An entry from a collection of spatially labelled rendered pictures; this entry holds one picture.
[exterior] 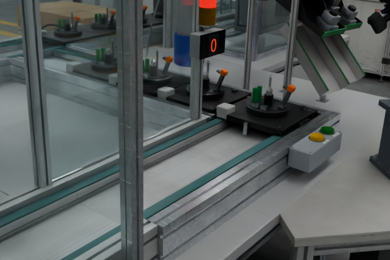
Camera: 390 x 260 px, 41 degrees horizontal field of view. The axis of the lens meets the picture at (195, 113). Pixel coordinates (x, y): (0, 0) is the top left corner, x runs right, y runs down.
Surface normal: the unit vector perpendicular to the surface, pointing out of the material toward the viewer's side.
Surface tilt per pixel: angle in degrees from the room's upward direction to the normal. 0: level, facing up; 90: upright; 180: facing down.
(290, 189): 0
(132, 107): 90
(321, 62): 45
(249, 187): 90
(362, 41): 90
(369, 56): 90
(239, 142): 0
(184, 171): 0
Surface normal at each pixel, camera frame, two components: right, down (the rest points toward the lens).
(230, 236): 0.04, -0.93
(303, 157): -0.61, 0.26
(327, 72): 0.50, -0.46
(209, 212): 0.79, 0.24
